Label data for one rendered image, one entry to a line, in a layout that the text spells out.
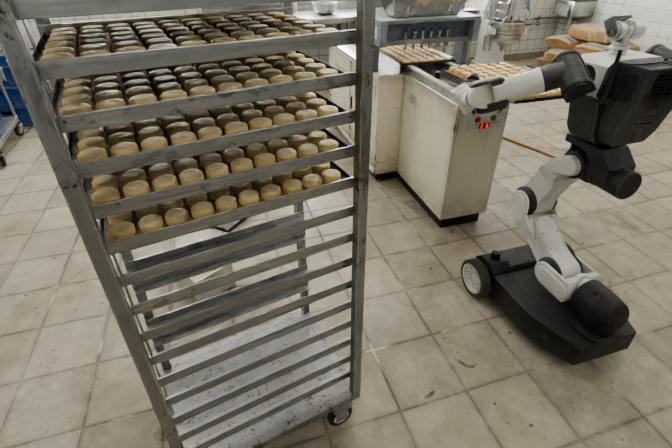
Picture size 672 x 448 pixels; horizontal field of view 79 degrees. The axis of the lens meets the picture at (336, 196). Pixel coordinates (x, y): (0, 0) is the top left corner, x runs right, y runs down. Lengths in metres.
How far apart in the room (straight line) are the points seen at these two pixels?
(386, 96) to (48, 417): 2.47
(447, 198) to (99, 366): 2.02
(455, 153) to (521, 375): 1.19
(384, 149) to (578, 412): 1.95
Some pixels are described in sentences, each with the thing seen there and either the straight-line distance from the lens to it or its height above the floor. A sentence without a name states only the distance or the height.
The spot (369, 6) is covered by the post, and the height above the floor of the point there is 1.47.
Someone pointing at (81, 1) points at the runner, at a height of 1.51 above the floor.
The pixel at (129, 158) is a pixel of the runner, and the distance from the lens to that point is 0.86.
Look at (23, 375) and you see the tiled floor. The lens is 2.35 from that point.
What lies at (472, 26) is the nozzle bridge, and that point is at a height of 1.11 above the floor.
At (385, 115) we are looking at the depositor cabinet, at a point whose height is 0.56.
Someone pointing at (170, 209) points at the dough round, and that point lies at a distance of 1.03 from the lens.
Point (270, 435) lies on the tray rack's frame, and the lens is 1.63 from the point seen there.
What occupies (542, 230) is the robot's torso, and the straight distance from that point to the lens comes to 2.15.
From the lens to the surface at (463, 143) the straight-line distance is 2.46.
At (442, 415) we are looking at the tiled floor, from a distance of 1.86.
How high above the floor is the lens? 1.57
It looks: 32 degrees down
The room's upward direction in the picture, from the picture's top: straight up
